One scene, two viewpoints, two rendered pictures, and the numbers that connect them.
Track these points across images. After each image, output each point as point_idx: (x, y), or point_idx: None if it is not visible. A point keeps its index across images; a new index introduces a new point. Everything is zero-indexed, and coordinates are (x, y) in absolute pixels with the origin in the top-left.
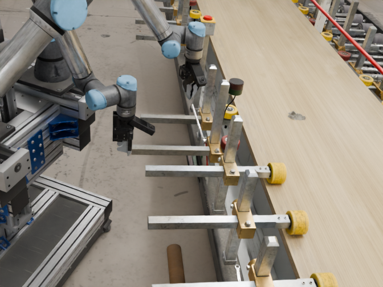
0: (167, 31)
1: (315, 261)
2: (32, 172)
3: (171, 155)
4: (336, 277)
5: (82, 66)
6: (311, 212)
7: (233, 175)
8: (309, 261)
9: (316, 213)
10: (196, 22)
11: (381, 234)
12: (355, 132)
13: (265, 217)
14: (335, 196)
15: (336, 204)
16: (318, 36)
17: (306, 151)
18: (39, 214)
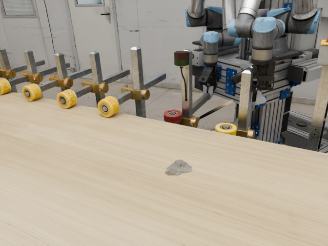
0: (239, 10)
1: (45, 105)
2: (225, 91)
3: None
4: (28, 106)
5: (222, 21)
6: (66, 116)
7: (123, 86)
8: (48, 103)
9: (62, 117)
10: (270, 17)
11: (5, 133)
12: (92, 210)
13: (83, 88)
14: (56, 133)
15: (52, 129)
16: None
17: (115, 144)
18: None
